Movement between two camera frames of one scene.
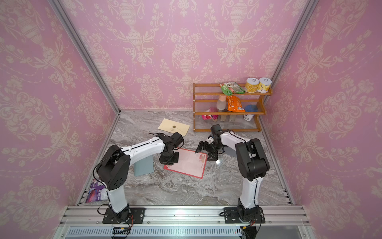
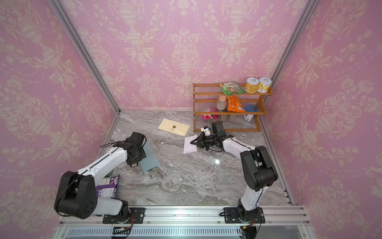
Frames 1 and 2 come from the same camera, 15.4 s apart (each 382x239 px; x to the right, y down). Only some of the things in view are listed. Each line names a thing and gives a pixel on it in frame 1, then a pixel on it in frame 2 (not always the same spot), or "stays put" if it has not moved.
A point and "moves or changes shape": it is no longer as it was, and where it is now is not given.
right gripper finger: [213, 156] -> [199, 143]
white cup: [248, 117] stays put
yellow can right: [264, 85] stays put
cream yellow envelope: [173, 127] stays put
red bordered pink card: [190, 163] -> [188, 147]
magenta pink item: [206, 117] stays put
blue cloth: [251, 108] stays put
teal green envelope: [144, 166] moves or changes shape
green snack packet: [231, 88] stays put
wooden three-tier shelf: [227, 107] stays put
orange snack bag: [234, 104] stays put
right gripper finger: [201, 144] -> [201, 136]
